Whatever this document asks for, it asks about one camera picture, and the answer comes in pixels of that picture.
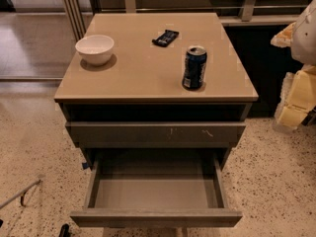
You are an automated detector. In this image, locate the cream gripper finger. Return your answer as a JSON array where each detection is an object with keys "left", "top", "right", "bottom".
[
  {"left": 276, "top": 65, "right": 316, "bottom": 128},
  {"left": 271, "top": 23, "right": 295, "bottom": 48}
]

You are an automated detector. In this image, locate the blue pepsi can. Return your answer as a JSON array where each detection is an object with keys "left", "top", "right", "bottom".
[{"left": 182, "top": 45, "right": 207, "bottom": 90}]

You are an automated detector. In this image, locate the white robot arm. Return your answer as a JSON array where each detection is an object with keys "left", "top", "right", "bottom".
[{"left": 271, "top": 0, "right": 316, "bottom": 130}]

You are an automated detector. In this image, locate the grey drawer cabinet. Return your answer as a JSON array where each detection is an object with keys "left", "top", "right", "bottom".
[{"left": 53, "top": 12, "right": 260, "bottom": 237}]

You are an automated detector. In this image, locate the open middle drawer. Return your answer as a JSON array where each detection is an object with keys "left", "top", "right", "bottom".
[{"left": 70, "top": 149, "right": 242, "bottom": 228}]

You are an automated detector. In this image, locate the closed top drawer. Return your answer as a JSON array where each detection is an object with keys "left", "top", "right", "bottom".
[{"left": 65, "top": 121, "right": 246, "bottom": 148}]

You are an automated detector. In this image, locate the dark snack bar packet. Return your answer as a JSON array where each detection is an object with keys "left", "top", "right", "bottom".
[{"left": 152, "top": 30, "right": 179, "bottom": 47}]

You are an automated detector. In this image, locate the white ceramic bowl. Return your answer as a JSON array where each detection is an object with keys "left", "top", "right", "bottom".
[{"left": 75, "top": 35, "right": 115, "bottom": 66}]

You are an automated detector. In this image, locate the black object at floor edge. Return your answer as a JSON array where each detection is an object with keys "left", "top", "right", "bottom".
[{"left": 58, "top": 224, "right": 70, "bottom": 237}]

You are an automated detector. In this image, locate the metal rod on floor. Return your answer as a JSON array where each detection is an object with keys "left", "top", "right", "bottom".
[{"left": 0, "top": 179, "right": 41, "bottom": 209}]

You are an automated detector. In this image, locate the dark object by wall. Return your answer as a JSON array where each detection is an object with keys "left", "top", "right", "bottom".
[{"left": 302, "top": 107, "right": 316, "bottom": 126}]

